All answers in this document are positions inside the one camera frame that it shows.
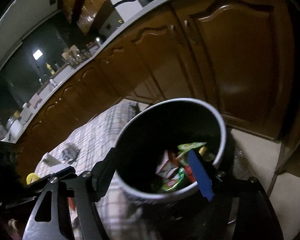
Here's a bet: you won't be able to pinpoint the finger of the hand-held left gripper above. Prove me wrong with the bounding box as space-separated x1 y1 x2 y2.
27 165 77 190

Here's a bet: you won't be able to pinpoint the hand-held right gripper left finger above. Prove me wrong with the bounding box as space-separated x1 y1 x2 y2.
22 147 115 240

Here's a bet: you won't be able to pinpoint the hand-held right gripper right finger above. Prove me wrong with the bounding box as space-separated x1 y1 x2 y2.
187 149 285 240

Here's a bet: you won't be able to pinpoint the green crushed can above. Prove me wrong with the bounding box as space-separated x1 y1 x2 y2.
152 169 198 193

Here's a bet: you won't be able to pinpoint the small red white carton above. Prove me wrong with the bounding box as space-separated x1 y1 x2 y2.
155 150 183 180

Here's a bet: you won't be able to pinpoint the round bin with white rim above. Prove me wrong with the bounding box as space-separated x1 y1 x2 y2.
114 97 237 230

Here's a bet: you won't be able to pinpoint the blue white crumpled tissue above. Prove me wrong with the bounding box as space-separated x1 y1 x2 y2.
61 144 79 161

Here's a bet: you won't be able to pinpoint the checked tablecloth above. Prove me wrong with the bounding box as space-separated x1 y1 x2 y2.
35 102 143 240

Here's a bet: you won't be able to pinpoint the white lidded container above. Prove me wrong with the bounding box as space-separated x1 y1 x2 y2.
6 116 22 133

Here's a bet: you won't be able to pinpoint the brown wooden lower cabinets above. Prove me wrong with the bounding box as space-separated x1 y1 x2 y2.
15 0 300 178

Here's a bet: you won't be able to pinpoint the brown wooden cabinets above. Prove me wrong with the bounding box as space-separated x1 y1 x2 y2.
57 0 115 36
15 0 300 178

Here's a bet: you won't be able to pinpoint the white kitchen countertop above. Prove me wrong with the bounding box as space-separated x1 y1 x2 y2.
4 0 223 143

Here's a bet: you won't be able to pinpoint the brown wooden upper cabinets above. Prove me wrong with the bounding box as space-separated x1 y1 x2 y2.
57 0 115 36

